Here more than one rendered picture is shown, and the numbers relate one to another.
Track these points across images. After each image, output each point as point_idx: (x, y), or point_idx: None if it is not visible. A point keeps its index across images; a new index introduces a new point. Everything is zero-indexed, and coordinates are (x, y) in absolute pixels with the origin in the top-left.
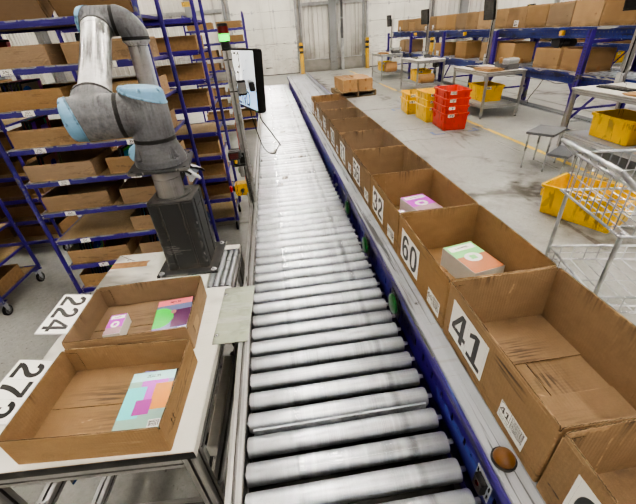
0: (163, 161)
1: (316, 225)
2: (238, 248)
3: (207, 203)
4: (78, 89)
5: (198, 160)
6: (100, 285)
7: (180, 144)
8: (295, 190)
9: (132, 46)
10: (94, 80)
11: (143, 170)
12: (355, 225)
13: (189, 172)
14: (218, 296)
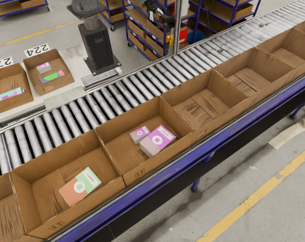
0: (75, 8)
1: (158, 94)
2: (117, 72)
3: (193, 34)
4: None
5: (199, 4)
6: (74, 46)
7: (92, 2)
8: (203, 64)
9: None
10: None
11: (72, 8)
12: None
13: (149, 14)
14: (75, 86)
